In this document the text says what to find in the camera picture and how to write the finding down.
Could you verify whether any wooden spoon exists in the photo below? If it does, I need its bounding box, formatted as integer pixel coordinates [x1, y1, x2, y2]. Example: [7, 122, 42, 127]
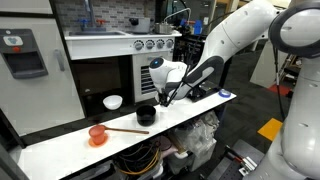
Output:
[103, 124, 150, 136]

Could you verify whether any black mug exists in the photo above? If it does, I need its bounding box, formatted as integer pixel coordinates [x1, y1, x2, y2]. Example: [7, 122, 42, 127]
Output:
[135, 104, 157, 127]

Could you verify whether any orange saucer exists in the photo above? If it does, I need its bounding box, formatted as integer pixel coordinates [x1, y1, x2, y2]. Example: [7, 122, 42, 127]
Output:
[87, 134, 110, 149]

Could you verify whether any yellow floor marker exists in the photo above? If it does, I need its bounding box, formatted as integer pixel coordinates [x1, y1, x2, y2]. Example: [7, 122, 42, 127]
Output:
[256, 117, 284, 142]

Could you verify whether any grey pot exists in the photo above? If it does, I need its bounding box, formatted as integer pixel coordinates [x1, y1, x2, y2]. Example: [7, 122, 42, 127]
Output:
[128, 16, 151, 35]

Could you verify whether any orange plastic cup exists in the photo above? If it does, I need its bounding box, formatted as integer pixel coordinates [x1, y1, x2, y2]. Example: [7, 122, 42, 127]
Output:
[88, 124, 107, 146]

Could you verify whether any grey toy faucet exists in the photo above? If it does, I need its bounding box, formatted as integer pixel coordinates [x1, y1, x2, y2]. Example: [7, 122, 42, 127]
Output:
[82, 0, 98, 32]

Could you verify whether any white board panel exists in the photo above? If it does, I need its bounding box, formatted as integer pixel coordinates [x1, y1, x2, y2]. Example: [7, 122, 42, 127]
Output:
[249, 39, 285, 90]

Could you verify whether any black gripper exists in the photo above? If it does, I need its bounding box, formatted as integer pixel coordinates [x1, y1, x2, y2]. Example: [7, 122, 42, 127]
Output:
[159, 90, 175, 108]

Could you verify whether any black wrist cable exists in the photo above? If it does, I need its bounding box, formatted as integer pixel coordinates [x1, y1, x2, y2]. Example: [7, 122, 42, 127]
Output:
[162, 43, 203, 108]

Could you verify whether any yellow cable bundle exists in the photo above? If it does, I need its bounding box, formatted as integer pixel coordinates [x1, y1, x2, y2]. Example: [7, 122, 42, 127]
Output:
[118, 146, 162, 176]

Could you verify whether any clear bin with cables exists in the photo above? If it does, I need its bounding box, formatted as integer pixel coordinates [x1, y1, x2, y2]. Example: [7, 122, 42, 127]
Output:
[112, 142, 165, 180]

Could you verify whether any black 3D printer frame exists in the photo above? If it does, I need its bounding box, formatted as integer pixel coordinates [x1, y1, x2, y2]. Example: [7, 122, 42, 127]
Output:
[172, 34, 232, 103]

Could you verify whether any blue tape roll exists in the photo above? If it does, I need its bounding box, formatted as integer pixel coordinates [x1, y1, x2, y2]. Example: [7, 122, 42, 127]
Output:
[218, 88, 232, 99]

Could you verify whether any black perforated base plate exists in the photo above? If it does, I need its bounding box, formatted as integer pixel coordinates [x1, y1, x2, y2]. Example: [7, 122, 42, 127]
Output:
[206, 139, 268, 180]

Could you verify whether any red floor marker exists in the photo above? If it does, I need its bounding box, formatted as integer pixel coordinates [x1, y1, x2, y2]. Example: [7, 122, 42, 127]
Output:
[267, 83, 290, 97]

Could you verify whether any black base cable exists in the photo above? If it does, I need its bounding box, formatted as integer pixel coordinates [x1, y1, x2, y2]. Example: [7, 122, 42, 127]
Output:
[272, 44, 286, 122]

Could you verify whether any pink plastic container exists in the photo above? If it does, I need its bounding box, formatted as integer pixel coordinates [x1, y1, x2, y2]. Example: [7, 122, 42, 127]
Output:
[155, 135, 180, 158]

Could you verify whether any white toy kitchen stove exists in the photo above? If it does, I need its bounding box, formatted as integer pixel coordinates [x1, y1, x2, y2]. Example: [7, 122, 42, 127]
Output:
[64, 29, 183, 105]

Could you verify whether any clear plastic bag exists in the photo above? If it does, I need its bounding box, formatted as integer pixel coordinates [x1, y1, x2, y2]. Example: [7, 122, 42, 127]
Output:
[172, 110, 221, 158]

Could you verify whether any white plastic container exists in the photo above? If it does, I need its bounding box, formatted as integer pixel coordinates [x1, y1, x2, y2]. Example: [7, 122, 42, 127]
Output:
[167, 151, 192, 175]

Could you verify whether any silver metal bracket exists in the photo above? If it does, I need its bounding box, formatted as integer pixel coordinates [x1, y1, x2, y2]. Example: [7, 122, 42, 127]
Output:
[237, 155, 259, 177]

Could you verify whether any white bowl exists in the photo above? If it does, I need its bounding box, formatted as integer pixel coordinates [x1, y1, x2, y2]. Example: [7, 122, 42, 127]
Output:
[102, 94, 124, 111]

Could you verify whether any silver pot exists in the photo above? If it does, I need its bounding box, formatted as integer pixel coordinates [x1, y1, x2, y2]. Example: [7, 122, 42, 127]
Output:
[153, 21, 175, 35]

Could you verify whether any white toy fridge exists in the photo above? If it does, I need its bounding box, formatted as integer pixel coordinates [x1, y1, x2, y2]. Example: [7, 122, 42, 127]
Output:
[0, 0, 86, 138]

